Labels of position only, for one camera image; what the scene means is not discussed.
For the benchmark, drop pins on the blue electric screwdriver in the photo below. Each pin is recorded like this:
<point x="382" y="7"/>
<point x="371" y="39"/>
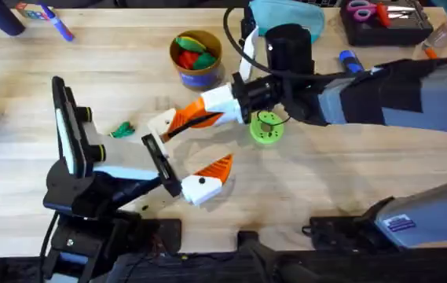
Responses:
<point x="349" y="61"/>

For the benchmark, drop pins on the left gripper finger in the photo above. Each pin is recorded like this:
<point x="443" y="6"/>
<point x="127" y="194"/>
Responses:
<point x="201" y="190"/>
<point x="162" y="122"/>

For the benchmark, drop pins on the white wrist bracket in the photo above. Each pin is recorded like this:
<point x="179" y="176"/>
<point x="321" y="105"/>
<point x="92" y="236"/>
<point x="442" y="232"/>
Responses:
<point x="249" y="55"/>

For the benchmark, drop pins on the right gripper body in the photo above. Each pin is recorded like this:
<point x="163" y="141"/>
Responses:
<point x="258" y="94"/>

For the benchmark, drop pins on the brown tub with toys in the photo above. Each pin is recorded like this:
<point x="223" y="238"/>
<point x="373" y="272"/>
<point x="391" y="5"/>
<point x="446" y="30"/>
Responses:
<point x="196" y="59"/>

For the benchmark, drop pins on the green toy vegetable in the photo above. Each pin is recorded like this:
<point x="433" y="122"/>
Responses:
<point x="123" y="130"/>

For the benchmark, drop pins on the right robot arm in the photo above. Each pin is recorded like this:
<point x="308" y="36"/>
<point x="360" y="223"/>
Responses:
<point x="435" y="102"/>

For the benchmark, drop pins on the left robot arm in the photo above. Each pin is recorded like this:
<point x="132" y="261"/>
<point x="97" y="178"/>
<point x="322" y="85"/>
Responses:
<point x="89" y="236"/>

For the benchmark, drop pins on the blue marker pen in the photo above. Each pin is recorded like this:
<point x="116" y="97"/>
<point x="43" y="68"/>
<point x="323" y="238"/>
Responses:
<point x="60" y="25"/>

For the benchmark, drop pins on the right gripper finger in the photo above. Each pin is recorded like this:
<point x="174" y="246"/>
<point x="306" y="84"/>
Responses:
<point x="221" y="100"/>
<point x="231" y="119"/>

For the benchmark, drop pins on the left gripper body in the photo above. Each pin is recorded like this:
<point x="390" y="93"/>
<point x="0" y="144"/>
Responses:
<point x="129" y="157"/>

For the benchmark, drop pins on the small colourful box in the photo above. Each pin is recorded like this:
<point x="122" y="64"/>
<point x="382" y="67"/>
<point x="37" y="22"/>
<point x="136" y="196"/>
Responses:
<point x="30" y="11"/>

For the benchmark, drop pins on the black tool box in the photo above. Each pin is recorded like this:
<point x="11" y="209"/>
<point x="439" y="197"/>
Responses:
<point x="388" y="31"/>

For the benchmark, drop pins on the orange ribbed wedge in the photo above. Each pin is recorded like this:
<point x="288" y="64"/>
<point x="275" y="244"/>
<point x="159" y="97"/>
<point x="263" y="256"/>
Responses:
<point x="178" y="125"/>

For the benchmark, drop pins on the teal zip pouch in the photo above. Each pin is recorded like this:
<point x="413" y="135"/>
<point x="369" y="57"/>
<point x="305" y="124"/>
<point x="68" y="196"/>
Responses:
<point x="286" y="13"/>

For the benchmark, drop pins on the pink scissors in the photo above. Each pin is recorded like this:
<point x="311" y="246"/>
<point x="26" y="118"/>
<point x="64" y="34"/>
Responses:
<point x="358" y="9"/>

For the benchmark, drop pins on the clear cup with pens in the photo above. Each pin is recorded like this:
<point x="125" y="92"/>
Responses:
<point x="443" y="35"/>

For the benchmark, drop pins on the green disc with holes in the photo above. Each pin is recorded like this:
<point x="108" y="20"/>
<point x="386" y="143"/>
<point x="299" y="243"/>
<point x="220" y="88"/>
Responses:
<point x="274" y="133"/>

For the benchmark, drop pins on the black rail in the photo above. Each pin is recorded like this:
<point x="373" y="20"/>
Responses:
<point x="364" y="271"/>

